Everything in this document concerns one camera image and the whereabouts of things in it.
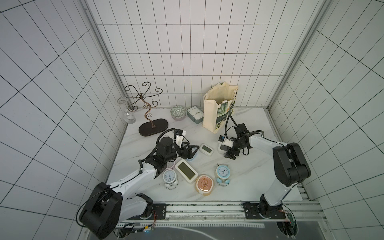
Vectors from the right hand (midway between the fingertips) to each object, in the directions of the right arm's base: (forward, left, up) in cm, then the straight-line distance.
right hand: (229, 145), depth 96 cm
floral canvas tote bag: (+31, +7, +12) cm, 34 cm away
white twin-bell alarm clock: (-24, +35, +4) cm, 43 cm away
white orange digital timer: (-4, +5, +4) cm, 8 cm away
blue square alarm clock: (-19, +23, +18) cm, 35 cm away
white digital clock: (-5, +15, +2) cm, 16 cm away
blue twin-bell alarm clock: (-20, +6, +3) cm, 21 cm away
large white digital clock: (-21, +26, +4) cm, 33 cm away
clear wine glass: (+5, +62, +32) cm, 70 cm away
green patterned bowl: (+24, +38, +4) cm, 45 cm away
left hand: (-11, +24, +14) cm, 30 cm away
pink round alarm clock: (-17, +37, +2) cm, 40 cm away
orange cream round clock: (-26, +17, +2) cm, 31 cm away
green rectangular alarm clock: (+26, +24, +2) cm, 35 cm away
